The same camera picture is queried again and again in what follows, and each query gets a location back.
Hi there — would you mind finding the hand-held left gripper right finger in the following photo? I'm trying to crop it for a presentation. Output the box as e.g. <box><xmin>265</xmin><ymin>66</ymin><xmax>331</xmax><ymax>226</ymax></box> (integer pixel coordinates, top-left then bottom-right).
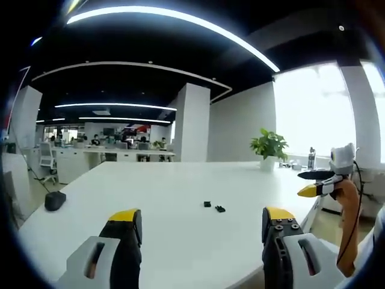
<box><xmin>261</xmin><ymin>206</ymin><xmax>342</xmax><ymax>289</ymax></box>

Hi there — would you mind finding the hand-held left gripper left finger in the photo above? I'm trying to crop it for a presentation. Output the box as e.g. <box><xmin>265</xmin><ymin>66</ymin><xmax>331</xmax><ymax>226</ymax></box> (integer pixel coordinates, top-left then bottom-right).
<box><xmin>55</xmin><ymin>208</ymin><xmax>143</xmax><ymax>289</ymax></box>

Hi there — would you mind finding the dark bottle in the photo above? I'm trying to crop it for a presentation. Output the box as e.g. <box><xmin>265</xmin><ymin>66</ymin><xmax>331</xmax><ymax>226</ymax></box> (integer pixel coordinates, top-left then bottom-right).
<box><xmin>307</xmin><ymin>146</ymin><xmax>317</xmax><ymax>170</ymax></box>

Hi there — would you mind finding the green potted plant white pot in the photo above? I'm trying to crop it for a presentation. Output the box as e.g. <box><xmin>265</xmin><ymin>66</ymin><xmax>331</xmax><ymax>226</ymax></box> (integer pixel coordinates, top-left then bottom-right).
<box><xmin>250</xmin><ymin>128</ymin><xmax>290</xmax><ymax>172</ymax></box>

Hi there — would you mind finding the person's light shirt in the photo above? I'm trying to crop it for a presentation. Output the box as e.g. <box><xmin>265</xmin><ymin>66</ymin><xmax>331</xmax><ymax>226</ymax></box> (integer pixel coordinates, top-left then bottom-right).
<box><xmin>342</xmin><ymin>207</ymin><xmax>385</xmax><ymax>289</ymax></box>

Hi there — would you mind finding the black computer mouse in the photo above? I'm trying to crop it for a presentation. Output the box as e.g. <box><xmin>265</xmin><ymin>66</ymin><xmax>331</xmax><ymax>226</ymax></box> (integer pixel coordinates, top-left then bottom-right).
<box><xmin>44</xmin><ymin>191</ymin><xmax>67</xmax><ymax>212</ymax></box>

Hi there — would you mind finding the long white office desk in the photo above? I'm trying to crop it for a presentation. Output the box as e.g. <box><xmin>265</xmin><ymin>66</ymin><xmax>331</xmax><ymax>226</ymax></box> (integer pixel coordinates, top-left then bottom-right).
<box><xmin>55</xmin><ymin>146</ymin><xmax>176</xmax><ymax>185</ymax></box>

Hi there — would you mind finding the white office chair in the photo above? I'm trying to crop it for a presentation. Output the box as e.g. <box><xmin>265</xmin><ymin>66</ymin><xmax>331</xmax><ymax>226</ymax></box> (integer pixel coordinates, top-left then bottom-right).
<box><xmin>38</xmin><ymin>141</ymin><xmax>58</xmax><ymax>185</ymax></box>

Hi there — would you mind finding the straight ceiling light strip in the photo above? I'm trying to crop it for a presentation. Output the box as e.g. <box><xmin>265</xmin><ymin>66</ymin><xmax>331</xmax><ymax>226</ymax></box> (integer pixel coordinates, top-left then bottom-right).
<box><xmin>54</xmin><ymin>102</ymin><xmax>178</xmax><ymax>112</ymax></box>

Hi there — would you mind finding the long curved ceiling light strip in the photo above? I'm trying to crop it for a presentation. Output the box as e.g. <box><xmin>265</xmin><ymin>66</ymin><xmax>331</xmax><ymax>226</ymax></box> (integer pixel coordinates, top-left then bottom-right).
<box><xmin>66</xmin><ymin>5</ymin><xmax>281</xmax><ymax>73</ymax></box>

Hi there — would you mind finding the thin black cord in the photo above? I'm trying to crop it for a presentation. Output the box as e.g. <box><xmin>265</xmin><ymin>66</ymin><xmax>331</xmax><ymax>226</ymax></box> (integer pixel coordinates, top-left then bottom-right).
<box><xmin>10</xmin><ymin>125</ymin><xmax>52</xmax><ymax>195</ymax></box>

